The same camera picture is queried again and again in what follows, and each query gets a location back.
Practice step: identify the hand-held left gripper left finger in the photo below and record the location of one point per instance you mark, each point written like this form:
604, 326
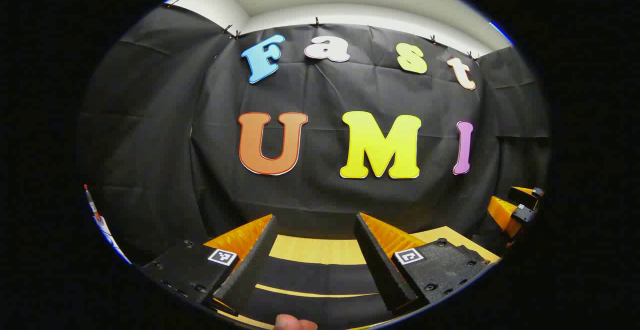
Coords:
250, 270

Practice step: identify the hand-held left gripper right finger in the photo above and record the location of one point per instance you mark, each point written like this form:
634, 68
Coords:
382, 265

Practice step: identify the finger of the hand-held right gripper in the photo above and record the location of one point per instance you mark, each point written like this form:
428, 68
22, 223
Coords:
502, 215
527, 196

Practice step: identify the dark grey jeans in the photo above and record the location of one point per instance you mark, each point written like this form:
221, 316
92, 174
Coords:
320, 276

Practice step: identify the black backdrop cloth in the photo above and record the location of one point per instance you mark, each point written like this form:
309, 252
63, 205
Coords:
320, 195

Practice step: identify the red and white stick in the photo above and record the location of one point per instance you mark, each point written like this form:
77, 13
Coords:
93, 207

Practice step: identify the row of black clips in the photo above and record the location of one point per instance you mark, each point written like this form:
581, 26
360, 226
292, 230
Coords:
316, 22

